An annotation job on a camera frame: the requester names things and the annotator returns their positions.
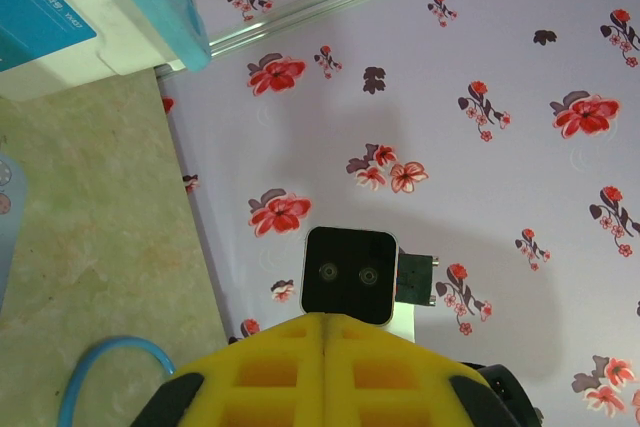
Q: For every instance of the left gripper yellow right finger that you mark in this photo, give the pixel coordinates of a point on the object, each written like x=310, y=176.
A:
x=380, y=362

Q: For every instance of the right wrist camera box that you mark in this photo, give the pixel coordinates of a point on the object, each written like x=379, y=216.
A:
x=345, y=272

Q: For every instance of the aluminium frame post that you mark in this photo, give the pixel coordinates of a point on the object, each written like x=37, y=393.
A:
x=300, y=2

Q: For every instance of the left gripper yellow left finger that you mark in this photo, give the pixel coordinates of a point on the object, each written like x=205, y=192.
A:
x=280, y=362

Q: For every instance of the white storage box blue lid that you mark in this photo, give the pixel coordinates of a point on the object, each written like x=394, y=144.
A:
x=75, y=22

